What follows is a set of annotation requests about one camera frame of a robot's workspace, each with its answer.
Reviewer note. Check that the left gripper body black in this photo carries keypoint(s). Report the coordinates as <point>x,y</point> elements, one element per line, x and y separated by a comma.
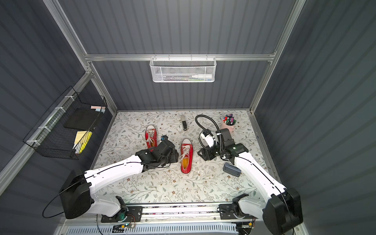
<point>170,149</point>

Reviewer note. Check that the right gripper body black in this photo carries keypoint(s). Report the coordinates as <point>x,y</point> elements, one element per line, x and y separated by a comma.
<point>210,152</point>

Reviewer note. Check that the red canvas sneaker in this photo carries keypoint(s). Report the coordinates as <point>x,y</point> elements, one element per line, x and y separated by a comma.
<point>186,155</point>
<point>151,136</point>

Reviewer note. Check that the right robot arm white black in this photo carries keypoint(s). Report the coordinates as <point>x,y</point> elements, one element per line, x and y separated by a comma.
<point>269,188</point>

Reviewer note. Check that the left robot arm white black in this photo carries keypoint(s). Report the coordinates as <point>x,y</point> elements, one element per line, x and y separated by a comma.
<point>79,192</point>

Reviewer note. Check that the pink pen cup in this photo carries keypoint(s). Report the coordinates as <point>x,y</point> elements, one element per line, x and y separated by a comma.
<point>230,128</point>

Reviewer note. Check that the grey rectangular box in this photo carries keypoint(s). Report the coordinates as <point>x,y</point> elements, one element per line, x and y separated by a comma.
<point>231,169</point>

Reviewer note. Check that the pink sticky notes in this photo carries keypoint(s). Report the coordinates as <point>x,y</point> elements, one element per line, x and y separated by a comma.
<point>99,108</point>

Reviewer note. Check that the yellow notepad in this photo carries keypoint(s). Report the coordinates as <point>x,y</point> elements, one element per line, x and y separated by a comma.
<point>81,140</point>

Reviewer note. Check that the black notebook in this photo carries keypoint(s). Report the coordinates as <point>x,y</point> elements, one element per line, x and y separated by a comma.
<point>83,119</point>

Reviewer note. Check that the aluminium mounting rail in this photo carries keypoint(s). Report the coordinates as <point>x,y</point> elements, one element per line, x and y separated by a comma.
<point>182,210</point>

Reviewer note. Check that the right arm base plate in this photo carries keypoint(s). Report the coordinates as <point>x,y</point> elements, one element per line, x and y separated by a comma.
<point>230,211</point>

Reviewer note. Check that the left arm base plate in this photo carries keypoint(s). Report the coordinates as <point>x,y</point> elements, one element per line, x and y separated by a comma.
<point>131,214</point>

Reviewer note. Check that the white wire mesh basket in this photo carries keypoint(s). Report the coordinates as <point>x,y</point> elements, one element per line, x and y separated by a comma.
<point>183,71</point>

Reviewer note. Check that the black wire wall basket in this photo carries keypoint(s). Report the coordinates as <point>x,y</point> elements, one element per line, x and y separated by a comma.
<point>67,130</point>

